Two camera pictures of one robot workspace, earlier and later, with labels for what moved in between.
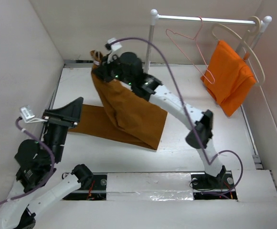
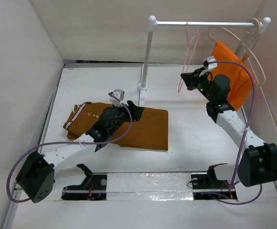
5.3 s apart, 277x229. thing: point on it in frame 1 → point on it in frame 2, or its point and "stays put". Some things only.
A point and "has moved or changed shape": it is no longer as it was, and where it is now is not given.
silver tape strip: x=151 y=186 stays put
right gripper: x=102 y=70 → x=191 y=78
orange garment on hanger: x=228 y=77 stays put
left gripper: x=71 y=113 → x=135 y=111
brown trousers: x=125 y=115 has moved or changed shape
